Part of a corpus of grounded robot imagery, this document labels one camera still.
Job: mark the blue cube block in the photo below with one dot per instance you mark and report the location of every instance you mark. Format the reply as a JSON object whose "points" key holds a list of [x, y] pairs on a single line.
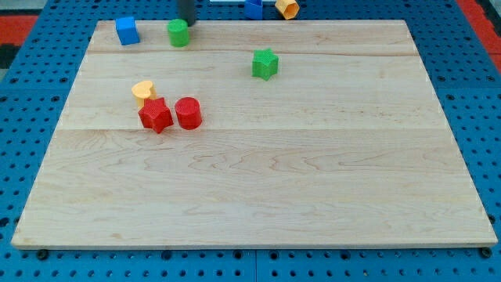
{"points": [[126, 30]]}

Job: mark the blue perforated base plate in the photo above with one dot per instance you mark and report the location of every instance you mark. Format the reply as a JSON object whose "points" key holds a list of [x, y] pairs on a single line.
{"points": [[39, 80]]}

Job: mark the red cylinder block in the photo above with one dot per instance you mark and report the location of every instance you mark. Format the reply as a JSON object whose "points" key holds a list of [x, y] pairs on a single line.
{"points": [[188, 113]]}

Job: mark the red star block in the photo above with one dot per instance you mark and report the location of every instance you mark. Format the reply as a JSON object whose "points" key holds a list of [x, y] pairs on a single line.
{"points": [[156, 115]]}

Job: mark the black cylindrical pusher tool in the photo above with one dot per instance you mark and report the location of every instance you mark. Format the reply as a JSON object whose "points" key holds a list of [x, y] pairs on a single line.
{"points": [[187, 11]]}

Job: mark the green cylinder block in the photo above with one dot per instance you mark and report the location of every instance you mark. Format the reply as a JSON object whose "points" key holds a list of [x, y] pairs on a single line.
{"points": [[178, 32]]}

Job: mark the yellow hexagon block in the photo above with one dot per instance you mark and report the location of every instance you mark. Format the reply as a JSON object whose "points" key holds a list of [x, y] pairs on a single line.
{"points": [[288, 9]]}

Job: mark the yellow heart block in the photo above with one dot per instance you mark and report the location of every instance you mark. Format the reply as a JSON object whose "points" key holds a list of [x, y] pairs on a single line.
{"points": [[142, 91]]}

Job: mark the green star block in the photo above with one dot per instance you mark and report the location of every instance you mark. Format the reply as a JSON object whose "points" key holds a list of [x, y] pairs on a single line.
{"points": [[264, 64]]}

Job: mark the blue pentagon block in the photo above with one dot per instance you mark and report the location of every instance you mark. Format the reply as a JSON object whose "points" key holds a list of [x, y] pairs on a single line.
{"points": [[253, 9]]}

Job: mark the wooden board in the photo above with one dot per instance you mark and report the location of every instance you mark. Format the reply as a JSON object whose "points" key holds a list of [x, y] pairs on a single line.
{"points": [[346, 147]]}

